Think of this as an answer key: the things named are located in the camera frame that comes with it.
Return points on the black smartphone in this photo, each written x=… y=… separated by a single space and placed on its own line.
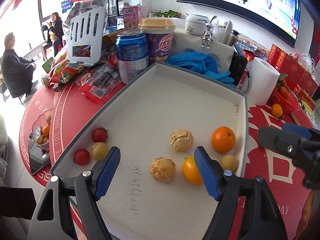
x=38 y=158

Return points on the green potted plant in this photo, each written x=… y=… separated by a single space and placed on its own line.
x=166 y=14

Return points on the black device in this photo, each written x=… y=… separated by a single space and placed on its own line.
x=238 y=64

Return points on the small orange mandarin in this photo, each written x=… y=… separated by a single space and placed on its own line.
x=191 y=172

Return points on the blue drink can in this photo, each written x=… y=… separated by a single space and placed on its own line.
x=132 y=54

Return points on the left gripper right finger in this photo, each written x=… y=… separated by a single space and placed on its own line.
x=261 y=218

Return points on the red gift box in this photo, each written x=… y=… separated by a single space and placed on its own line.
x=296 y=74

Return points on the orange beside red basket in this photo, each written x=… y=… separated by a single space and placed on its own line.
x=277 y=110

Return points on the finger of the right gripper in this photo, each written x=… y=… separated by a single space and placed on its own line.
x=301 y=151
x=307 y=133

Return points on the white ceramic pot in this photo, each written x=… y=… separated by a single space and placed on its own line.
x=195 y=24

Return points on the purple milk tea cup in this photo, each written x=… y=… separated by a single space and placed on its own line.
x=159 y=33

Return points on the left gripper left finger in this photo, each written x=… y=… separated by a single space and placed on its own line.
x=52 y=218

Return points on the white paper towel roll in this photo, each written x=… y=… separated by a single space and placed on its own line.
x=262 y=80

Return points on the silver rabbit figurine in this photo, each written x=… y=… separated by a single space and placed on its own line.
x=207 y=36

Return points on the beige dried fruit ball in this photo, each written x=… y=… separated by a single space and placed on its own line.
x=162 y=169
x=181 y=140

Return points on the seated man in black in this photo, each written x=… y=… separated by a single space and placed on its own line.
x=17 y=71

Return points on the yellow-green round fruit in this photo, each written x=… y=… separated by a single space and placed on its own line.
x=99 y=151
x=229 y=162

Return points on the pink drink carton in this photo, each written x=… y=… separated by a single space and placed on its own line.
x=132 y=16

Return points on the red fruit basket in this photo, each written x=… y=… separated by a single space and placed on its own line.
x=284 y=96

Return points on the glass bowl of fruits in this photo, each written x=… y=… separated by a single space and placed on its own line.
x=41 y=130

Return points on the white shallow box tray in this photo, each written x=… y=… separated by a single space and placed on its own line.
x=139 y=120

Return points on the blue cloth gloves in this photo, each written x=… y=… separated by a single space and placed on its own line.
x=203 y=64

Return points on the large orange mandarin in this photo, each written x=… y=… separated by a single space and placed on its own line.
x=223 y=139

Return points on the red snack packet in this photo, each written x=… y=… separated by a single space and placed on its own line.
x=63 y=69

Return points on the red cherry tomato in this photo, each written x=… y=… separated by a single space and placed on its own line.
x=99 y=134
x=81 y=157

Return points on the clear candy packet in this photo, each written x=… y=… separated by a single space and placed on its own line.
x=98 y=83

